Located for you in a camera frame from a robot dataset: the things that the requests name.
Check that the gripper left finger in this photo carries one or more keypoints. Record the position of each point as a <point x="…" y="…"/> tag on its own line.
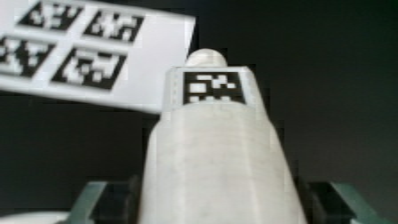
<point x="107" y="203"/>

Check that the white round table top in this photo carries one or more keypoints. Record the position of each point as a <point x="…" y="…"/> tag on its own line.
<point x="36" y="218"/>

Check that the white marker sheet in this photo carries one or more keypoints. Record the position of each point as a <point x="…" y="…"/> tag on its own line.
<point x="89" y="50"/>

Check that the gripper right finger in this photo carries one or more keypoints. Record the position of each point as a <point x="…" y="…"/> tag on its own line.
<point x="335" y="205"/>

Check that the white cylindrical table leg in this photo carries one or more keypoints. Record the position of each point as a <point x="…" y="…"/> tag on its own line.
<point x="217" y="179"/>

